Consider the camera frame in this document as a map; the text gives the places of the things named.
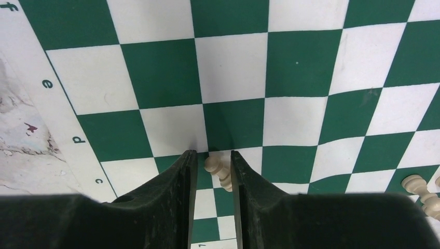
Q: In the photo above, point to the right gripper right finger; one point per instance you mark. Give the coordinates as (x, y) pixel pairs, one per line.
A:
(268, 217)

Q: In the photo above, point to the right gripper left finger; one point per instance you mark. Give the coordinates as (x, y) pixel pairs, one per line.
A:
(157, 214)

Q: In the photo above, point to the light king chess piece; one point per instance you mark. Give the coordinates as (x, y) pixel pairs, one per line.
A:
(416, 185)

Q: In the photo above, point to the green white chess board mat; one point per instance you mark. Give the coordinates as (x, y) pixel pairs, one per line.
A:
(98, 97)

